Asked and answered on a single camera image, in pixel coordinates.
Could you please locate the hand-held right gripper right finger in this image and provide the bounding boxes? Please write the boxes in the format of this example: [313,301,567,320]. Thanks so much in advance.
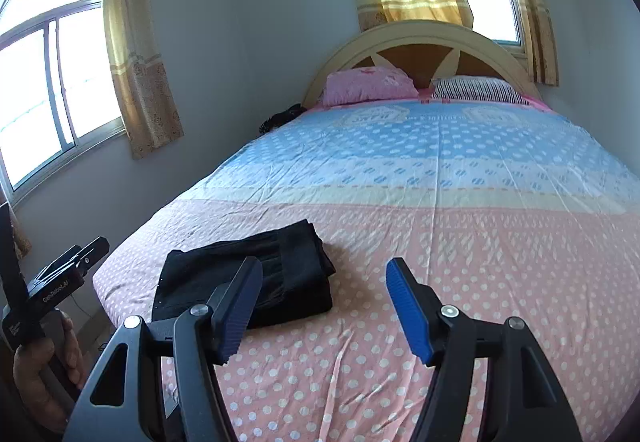
[386,258,583,442]

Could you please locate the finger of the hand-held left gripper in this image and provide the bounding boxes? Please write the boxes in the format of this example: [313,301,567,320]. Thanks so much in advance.
[62,236,111,275]

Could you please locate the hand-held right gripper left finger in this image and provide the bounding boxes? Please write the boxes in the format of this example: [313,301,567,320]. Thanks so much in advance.
[62,257,264,442]

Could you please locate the black pants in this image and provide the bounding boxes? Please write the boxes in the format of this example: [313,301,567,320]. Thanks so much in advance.
[150,219,337,330]

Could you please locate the person's left hand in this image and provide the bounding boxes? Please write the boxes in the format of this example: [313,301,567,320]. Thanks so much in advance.
[12,313,87,432]

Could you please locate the bed with polka-dot sheet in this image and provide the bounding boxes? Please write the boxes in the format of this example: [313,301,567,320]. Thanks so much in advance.
[92,101,640,442]

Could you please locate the black bedside object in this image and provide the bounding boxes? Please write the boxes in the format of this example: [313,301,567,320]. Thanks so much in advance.
[259,104,307,134]

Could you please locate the pink pillow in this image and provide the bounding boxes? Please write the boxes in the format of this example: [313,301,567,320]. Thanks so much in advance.
[321,67,420,107]

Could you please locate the striped pillow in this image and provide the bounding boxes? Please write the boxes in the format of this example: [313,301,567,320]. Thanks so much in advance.
[431,76,523,104]

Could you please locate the cream wooden headboard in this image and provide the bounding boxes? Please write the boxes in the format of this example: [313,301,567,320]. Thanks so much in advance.
[301,19,543,108]

